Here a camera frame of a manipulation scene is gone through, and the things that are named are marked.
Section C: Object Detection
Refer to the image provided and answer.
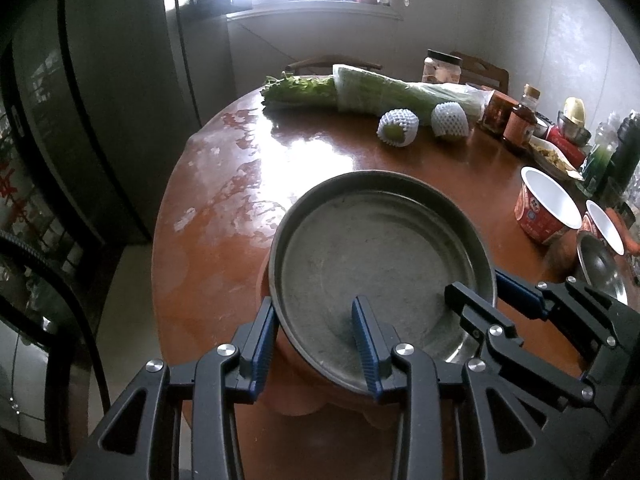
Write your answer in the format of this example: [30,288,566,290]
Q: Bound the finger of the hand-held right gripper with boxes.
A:
[494,269,630,363]
[444,282,601,408]

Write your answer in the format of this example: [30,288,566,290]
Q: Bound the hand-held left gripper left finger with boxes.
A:
[65,296,279,480]

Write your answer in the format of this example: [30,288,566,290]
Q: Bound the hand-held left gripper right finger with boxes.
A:
[350,294,608,480]

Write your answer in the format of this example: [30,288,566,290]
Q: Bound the pink plate with ears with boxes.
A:
[255,260,401,428]

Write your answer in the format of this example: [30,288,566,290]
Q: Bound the red instant noodle bowl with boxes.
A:
[515,166,583,246]
[581,200,627,256]

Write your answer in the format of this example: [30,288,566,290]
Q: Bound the stainless steel bowl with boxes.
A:
[576,231,629,306]

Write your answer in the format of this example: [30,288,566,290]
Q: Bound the round stainless steel pan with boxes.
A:
[268,170,498,395]

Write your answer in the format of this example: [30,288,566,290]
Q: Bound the orange carrot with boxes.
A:
[607,208,640,255]

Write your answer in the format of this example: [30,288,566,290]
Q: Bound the white plate of food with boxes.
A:
[527,137,583,181]

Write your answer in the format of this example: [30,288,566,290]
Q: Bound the green liquid plastic bottle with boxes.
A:
[582,120,621,196]

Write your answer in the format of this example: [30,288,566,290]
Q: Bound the red box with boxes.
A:
[545,125,591,161]

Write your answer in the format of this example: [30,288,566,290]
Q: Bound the brown sauce bottle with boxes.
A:
[502,84,541,148]

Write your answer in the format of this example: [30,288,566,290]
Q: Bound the small steel bowl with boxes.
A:
[556,112,592,145]

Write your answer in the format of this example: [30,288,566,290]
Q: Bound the black thermos flask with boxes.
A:
[605,112,640,196]

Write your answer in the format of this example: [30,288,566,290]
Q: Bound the red chili sauce jar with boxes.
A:
[482,91,518,136]

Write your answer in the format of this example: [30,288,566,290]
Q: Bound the fruit in white foam net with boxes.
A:
[376,108,420,148]
[431,101,471,138]

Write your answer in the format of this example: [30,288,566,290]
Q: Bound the pale yellow cup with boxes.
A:
[563,96,586,125]

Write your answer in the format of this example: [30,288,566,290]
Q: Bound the wooden chair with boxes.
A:
[450,51,510,95]
[285,55,383,76]

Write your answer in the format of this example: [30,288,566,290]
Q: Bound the clear jar with black lid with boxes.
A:
[422,49,463,85]

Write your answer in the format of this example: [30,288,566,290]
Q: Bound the wrapped napa cabbage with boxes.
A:
[332,64,496,116]

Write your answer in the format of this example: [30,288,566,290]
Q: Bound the green leaf lettuce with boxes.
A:
[261,74,337,108]

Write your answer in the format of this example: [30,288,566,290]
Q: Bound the dark grey refrigerator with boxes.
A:
[0,0,236,466]

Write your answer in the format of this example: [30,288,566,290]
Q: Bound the black cable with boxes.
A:
[0,232,111,411]

